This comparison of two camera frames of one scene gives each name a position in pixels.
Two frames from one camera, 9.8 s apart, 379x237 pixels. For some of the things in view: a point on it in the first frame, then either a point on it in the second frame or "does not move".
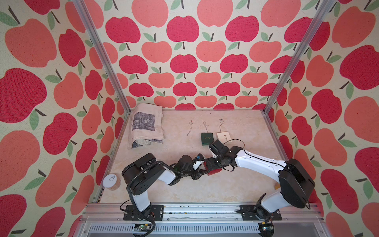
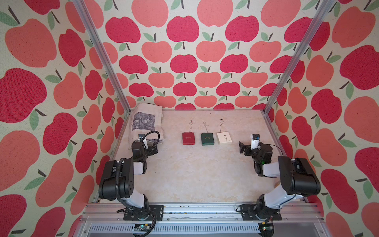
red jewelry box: x=212 y=172 → x=188 y=138
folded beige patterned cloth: x=146 y=125 does not move
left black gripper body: x=196 y=175 → x=148 y=151
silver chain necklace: x=191 y=123 does not move
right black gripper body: x=217 y=161 → x=249 y=152
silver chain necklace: x=204 y=124 does not move
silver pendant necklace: x=221 y=122 does not move
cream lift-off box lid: x=224 y=137 does not move
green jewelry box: x=207 y=138 does not move
